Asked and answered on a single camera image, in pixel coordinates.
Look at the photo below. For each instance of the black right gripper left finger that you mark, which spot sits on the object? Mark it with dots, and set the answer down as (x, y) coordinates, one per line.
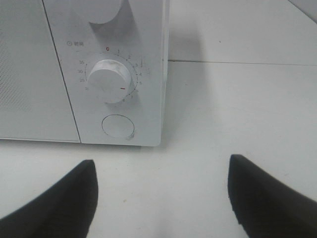
(65, 210)

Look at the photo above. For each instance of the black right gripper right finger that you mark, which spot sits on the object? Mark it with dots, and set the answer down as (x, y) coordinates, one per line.
(265, 207)

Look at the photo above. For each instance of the round white door button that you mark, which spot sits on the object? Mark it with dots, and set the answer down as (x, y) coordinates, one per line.
(117, 127)

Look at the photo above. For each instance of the white microwave door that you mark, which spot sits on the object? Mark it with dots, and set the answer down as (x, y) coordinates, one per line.
(34, 104)

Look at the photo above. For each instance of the white microwave knob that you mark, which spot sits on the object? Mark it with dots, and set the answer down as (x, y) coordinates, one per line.
(109, 81)
(98, 11)

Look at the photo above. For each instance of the white microwave oven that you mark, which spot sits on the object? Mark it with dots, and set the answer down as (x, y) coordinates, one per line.
(138, 38)

